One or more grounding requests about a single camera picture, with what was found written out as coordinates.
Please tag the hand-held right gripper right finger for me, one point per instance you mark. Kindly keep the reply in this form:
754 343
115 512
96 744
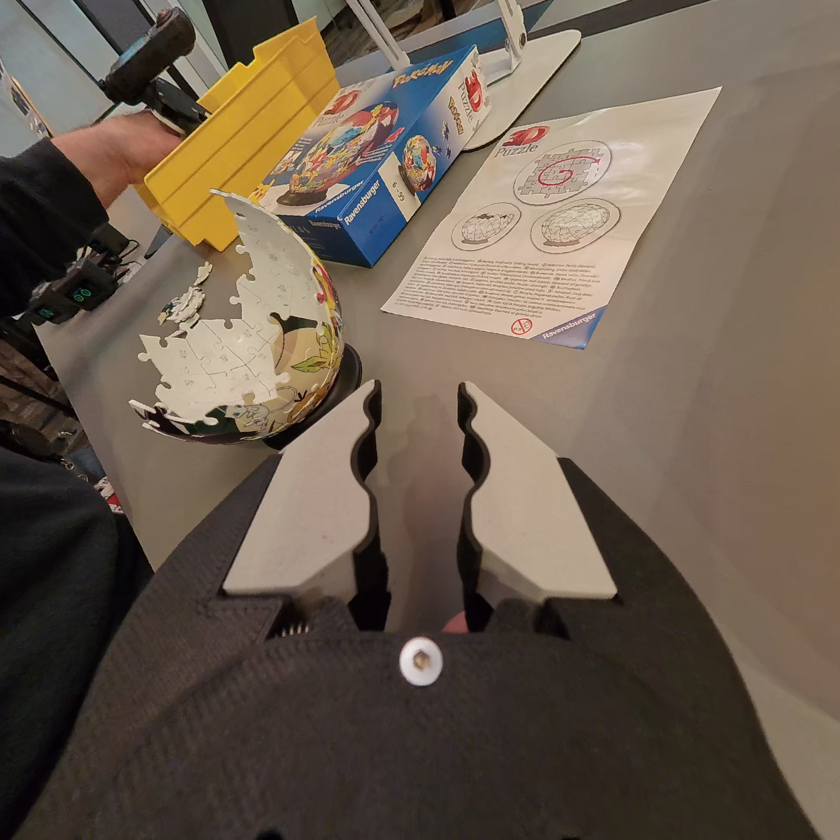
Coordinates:
538 525

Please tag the yellow plastic bin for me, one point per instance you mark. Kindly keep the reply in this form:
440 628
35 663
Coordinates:
229 151

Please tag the white instruction sheet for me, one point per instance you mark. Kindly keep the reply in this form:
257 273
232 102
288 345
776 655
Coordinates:
558 275

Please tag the white jigsaw piece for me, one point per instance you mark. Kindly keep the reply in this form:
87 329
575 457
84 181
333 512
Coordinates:
201 274

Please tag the person's left hand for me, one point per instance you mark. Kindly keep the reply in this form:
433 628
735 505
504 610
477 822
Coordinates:
111 157

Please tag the person's left forearm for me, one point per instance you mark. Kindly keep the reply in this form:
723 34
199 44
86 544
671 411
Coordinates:
39 216

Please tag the black round ball stand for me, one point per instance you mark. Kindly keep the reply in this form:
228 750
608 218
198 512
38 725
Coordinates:
344 380

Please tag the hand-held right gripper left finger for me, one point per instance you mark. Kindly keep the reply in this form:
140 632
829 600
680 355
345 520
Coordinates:
305 518

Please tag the black box with green display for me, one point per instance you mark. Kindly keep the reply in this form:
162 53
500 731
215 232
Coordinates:
72 292

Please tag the person's torso in dark sweater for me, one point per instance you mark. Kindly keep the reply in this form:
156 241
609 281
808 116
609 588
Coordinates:
52 656

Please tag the black printed jigsaw piece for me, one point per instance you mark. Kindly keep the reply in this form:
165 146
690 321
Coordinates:
180 307

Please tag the colourful half-built puzzle ball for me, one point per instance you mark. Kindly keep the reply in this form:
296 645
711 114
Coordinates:
262 308

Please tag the blue puzzle box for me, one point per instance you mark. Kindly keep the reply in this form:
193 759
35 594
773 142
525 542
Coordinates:
367 216

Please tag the white metal stand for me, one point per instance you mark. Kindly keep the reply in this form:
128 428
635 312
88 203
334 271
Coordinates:
525 85

